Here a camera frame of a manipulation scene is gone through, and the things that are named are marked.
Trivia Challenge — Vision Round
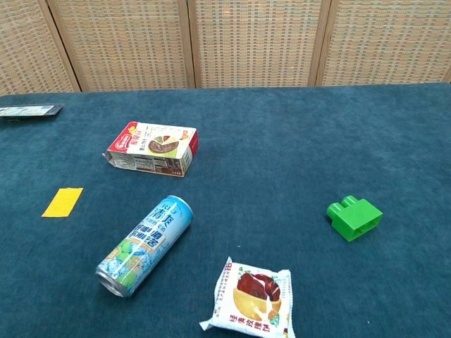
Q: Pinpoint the blue drink can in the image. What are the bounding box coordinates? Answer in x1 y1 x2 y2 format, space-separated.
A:
94 194 194 299

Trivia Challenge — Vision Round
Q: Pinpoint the blue table cloth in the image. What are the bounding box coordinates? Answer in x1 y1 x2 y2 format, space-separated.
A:
0 82 451 338

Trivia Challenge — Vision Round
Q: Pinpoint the green toy building block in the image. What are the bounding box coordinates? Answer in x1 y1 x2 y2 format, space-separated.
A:
326 195 383 243

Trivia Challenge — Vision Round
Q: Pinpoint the white snack packet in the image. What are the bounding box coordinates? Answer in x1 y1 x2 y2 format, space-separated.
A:
199 256 296 338

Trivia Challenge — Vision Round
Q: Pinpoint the red and white food carton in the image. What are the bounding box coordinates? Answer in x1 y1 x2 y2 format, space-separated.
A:
101 121 199 178

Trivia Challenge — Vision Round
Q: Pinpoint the woven folding screen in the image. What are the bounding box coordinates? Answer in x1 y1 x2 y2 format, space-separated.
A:
0 0 451 96

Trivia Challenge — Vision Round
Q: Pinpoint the flat black printed package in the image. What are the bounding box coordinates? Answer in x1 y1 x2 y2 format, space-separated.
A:
0 104 65 119

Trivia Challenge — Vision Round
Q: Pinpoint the yellow card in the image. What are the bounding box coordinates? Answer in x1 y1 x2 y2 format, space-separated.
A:
41 187 85 218

